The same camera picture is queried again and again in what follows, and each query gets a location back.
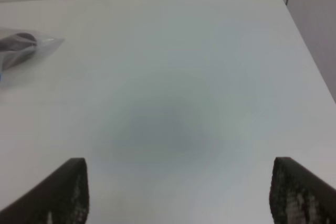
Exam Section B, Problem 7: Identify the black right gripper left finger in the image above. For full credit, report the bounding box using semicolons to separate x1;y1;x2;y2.
1;158;89;223

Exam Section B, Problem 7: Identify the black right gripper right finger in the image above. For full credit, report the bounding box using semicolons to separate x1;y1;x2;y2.
269;157;335;223

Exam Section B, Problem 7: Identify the clear zip bag blue seal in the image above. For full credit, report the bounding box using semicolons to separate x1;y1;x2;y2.
1;27;65;84

